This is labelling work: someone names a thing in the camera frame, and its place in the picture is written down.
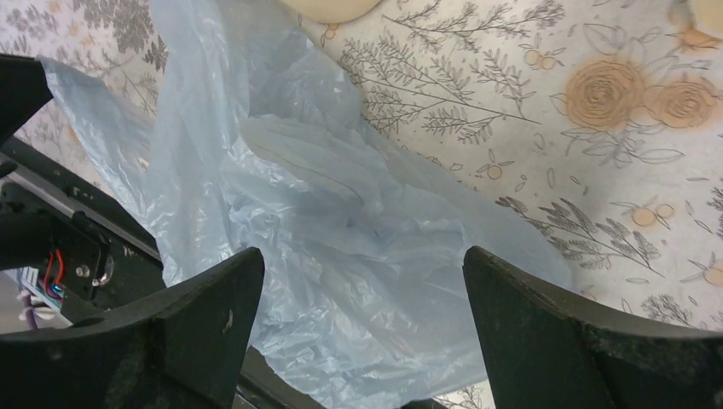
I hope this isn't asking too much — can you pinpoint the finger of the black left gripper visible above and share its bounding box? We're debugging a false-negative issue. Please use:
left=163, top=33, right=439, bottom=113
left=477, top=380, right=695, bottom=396
left=1, top=54, right=53, bottom=145

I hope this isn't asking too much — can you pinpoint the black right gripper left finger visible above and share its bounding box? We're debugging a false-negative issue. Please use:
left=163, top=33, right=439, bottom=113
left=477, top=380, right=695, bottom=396
left=1, top=248, right=264, bottom=408

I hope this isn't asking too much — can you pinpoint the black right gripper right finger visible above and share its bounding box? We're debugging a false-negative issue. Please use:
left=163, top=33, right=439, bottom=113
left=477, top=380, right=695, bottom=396
left=463, top=247, right=722, bottom=408

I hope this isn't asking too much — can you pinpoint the blue plastic trash bag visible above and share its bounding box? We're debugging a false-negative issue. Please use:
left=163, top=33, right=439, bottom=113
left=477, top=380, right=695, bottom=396
left=41, top=1, right=573, bottom=408

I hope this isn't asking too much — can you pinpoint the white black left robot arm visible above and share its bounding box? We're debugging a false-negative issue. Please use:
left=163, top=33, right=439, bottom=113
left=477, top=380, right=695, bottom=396
left=1, top=54, right=52, bottom=270

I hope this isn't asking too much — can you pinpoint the beige plastic trash bin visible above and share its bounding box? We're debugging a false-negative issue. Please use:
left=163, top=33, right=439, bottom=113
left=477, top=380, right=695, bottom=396
left=281, top=0, right=381, bottom=24

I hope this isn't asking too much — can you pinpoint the large translucent yellow bag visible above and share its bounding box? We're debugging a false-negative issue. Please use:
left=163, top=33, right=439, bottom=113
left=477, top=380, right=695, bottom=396
left=687, top=0, right=723, bottom=38

